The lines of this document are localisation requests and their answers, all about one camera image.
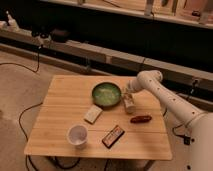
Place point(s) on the white paper cup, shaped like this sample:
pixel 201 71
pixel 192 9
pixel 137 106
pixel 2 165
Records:
pixel 77 136

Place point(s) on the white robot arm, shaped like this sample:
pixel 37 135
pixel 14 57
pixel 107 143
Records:
pixel 197 121

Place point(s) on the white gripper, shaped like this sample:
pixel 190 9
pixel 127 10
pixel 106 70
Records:
pixel 129 103

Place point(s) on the white spray bottle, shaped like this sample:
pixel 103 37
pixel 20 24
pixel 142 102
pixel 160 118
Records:
pixel 12 22

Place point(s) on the black box on ledge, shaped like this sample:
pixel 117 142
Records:
pixel 59 35

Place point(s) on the dark chocolate bar box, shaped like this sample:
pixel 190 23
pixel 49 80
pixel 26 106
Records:
pixel 113 136

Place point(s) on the black power adapter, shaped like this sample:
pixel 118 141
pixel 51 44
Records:
pixel 187 140

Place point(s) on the green ceramic bowl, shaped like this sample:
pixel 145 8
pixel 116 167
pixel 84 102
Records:
pixel 106 94

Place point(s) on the brown sausage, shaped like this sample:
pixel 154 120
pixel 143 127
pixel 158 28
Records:
pixel 141 119

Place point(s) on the white soap bar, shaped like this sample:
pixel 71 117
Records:
pixel 92 114

